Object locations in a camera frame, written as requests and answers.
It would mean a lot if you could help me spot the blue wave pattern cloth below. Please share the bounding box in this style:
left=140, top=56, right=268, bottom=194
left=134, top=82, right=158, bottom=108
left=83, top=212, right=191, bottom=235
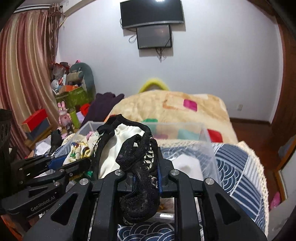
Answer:
left=53, top=139, right=270, bottom=241

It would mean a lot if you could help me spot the orange box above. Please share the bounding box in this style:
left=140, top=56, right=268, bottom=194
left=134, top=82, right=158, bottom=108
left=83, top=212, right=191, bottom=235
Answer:
left=61, top=85, right=79, bottom=93

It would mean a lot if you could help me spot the striped brown curtain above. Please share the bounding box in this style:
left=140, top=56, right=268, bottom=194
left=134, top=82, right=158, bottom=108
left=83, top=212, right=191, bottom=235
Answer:
left=0, top=5, right=64, bottom=158

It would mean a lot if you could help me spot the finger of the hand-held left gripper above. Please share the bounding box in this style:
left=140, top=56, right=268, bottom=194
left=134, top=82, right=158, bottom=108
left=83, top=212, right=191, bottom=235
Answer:
left=30, top=158, right=91, bottom=188
left=10, top=156, right=63, bottom=180

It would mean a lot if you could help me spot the clear plastic box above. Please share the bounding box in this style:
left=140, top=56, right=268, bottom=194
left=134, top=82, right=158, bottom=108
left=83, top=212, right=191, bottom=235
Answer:
left=74, top=122, right=220, bottom=223

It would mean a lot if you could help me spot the wooden door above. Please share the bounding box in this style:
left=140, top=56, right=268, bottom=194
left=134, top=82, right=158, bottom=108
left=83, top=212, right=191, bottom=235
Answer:
left=270, top=21, right=296, bottom=149

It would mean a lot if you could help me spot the red cloth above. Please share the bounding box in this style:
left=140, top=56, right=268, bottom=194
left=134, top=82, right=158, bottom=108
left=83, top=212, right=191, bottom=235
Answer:
left=80, top=103, right=91, bottom=116

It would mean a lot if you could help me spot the small wall monitor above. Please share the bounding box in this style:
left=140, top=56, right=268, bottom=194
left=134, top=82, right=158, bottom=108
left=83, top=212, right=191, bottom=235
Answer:
left=136, top=24, right=173, bottom=49

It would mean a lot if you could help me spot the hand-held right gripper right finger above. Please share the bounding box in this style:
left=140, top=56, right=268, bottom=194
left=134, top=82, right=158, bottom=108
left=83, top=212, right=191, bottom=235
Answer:
left=158, top=162, right=269, bottom=241

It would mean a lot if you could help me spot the green bottle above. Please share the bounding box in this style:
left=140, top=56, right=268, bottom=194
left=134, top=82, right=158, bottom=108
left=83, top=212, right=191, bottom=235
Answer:
left=70, top=108, right=81, bottom=129

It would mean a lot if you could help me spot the beige plush blanket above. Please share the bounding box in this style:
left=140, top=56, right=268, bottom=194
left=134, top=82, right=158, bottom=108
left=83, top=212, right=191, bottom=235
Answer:
left=104, top=90, right=238, bottom=144

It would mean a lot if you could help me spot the green bag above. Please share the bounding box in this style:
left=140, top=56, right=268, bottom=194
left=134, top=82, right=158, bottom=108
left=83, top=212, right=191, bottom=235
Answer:
left=55, top=87, right=92, bottom=110

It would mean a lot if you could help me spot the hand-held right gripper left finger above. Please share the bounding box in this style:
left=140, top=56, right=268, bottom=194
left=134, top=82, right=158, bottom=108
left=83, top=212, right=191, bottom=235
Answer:
left=23, top=169, right=134, bottom=241

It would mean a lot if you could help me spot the grey box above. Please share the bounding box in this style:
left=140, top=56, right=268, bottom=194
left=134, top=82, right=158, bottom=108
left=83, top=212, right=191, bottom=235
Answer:
left=25, top=118, right=53, bottom=141

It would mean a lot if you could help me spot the black mesh and white garment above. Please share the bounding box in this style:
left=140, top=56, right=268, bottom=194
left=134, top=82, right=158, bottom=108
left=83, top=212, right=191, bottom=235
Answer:
left=91, top=114, right=161, bottom=224

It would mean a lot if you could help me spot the red box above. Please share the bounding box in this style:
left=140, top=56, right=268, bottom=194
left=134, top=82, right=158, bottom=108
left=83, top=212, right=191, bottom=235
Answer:
left=21, top=109, right=50, bottom=132

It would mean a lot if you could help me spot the white floral scrunchie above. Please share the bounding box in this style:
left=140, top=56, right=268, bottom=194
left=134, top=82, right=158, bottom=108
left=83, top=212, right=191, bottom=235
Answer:
left=63, top=132, right=98, bottom=168

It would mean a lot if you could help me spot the grey green plush toy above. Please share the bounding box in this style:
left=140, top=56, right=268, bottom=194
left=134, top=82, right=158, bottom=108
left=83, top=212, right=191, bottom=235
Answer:
left=69, top=62, right=96, bottom=99

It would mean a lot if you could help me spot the pile of papers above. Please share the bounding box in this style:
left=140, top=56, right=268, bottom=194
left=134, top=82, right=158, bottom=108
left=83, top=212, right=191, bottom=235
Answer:
left=35, top=139, right=54, bottom=156

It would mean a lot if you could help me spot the pink cloth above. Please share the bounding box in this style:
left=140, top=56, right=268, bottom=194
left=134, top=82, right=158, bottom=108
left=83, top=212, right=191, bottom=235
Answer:
left=269, top=191, right=281, bottom=210

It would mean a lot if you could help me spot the large wall television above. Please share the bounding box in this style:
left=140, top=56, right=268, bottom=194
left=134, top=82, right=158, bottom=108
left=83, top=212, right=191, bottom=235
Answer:
left=120, top=0, right=185, bottom=30

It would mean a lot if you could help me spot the yellow plush hoop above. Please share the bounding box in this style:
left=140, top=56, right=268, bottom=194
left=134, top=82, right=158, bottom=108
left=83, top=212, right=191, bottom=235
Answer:
left=139, top=78, right=170, bottom=93

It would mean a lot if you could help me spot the pink rabbit toy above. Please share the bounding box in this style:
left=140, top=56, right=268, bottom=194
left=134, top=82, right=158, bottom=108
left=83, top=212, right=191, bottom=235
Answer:
left=57, top=101, right=72, bottom=126

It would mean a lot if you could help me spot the clear plastic bag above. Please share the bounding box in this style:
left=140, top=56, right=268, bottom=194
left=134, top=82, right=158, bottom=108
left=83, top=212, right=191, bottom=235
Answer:
left=52, top=62, right=70, bottom=81

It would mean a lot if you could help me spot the dark purple cloth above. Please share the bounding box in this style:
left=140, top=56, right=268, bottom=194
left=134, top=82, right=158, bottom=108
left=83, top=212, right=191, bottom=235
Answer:
left=80, top=92, right=125, bottom=127

